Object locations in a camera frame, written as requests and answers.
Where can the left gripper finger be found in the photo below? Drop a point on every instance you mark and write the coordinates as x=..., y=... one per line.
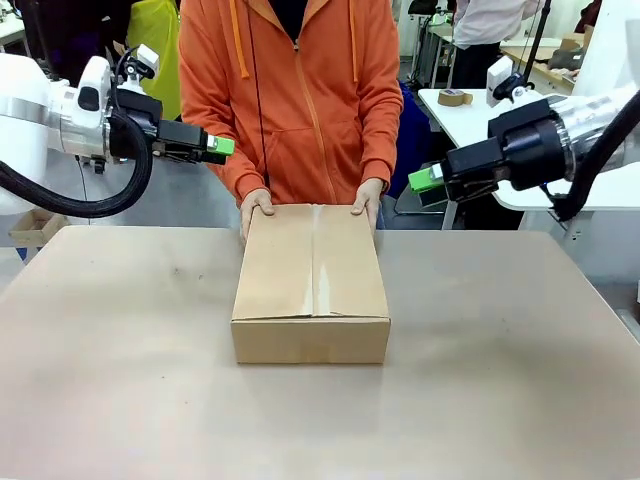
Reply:
x=222, y=146
x=200, y=156

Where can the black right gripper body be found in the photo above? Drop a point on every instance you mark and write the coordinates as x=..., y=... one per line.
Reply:
x=472, y=167

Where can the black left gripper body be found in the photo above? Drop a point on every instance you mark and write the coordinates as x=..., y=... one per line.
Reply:
x=180, y=136

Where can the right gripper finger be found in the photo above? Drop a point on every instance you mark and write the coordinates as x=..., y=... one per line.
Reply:
x=434, y=196
x=422, y=181

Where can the large brown cardboard box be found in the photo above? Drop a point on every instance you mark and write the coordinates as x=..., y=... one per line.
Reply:
x=310, y=270

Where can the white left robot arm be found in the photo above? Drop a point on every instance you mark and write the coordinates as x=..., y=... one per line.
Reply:
x=30, y=110

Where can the person's left forearm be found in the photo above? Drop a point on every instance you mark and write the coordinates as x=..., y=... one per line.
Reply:
x=382, y=145

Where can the person's right forearm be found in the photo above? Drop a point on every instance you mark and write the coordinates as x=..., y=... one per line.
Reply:
x=225, y=160

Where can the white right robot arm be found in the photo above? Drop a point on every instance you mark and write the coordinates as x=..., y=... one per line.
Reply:
x=595, y=117

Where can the small open cardboard box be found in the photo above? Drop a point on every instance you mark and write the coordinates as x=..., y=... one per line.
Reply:
x=37, y=227

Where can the person's left hand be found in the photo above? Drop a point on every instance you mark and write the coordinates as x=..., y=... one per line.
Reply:
x=370, y=195

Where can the person's right hand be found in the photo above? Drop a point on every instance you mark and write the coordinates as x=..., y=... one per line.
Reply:
x=257, y=200

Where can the blue chair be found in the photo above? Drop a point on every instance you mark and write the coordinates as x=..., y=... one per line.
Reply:
x=412, y=140

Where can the black left wrist adapter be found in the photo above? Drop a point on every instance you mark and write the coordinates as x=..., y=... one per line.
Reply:
x=137, y=112

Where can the black wrist adapter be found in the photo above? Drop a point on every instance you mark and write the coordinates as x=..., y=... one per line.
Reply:
x=137, y=112
x=535, y=145

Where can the black right wrist adapter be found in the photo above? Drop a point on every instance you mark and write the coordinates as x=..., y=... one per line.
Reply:
x=535, y=145

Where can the brown packing tape roll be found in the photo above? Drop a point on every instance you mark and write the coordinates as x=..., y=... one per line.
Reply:
x=455, y=98

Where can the orange hoodie torso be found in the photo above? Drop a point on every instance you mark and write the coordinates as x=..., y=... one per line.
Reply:
x=310, y=100

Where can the yellow-green garment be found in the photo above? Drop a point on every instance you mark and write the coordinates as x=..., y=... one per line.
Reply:
x=155, y=30

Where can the wooden top workbench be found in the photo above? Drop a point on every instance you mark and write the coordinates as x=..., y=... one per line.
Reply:
x=525, y=55

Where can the bystander in white shirt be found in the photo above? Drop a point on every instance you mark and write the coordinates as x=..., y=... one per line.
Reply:
x=480, y=25

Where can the black tripod pole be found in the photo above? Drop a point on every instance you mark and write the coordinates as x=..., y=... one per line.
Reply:
x=541, y=30

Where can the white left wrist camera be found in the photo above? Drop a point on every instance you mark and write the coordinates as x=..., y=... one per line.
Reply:
x=148, y=59

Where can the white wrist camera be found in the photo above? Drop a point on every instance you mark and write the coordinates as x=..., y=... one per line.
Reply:
x=500, y=75
x=148, y=59

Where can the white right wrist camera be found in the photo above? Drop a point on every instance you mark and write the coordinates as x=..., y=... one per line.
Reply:
x=500, y=75

